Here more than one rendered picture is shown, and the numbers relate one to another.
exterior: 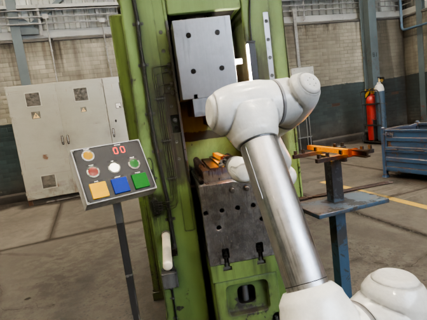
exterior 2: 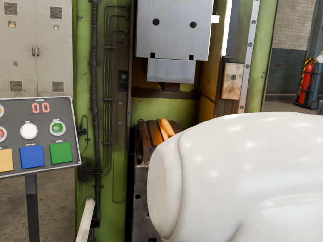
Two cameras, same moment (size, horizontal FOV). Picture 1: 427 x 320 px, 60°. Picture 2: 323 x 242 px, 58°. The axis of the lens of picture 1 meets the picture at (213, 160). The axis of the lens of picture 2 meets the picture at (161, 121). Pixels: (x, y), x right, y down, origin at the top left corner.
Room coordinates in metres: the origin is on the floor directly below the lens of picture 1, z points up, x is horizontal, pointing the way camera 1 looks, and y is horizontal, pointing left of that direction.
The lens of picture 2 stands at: (0.74, -0.01, 1.43)
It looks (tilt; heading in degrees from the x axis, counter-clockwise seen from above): 15 degrees down; 0
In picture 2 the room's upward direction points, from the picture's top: 4 degrees clockwise
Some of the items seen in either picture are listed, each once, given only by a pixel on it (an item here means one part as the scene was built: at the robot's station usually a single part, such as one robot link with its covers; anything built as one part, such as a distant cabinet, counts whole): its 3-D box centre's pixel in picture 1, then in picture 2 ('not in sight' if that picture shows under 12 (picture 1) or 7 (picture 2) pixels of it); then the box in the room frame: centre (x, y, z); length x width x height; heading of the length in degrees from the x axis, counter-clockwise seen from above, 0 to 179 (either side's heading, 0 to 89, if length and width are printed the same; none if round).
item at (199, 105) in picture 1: (207, 106); (165, 66); (2.16, 0.00, 1.32); 0.42 x 0.20 x 0.10; 7
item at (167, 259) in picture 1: (166, 249); (83, 230); (1.82, 0.30, 0.62); 0.44 x 0.05 x 0.05; 7
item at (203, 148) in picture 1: (206, 98); (166, 53); (2.49, -0.01, 1.37); 0.41 x 0.10 x 0.91; 97
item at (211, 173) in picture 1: (215, 167); (160, 137); (2.16, 0.00, 0.96); 0.42 x 0.20 x 0.09; 7
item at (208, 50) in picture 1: (208, 62); (177, 13); (2.17, -0.05, 1.56); 0.42 x 0.39 x 0.40; 7
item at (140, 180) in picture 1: (140, 181); (61, 152); (1.75, 0.36, 1.01); 0.07 x 0.05 x 0.07; 122
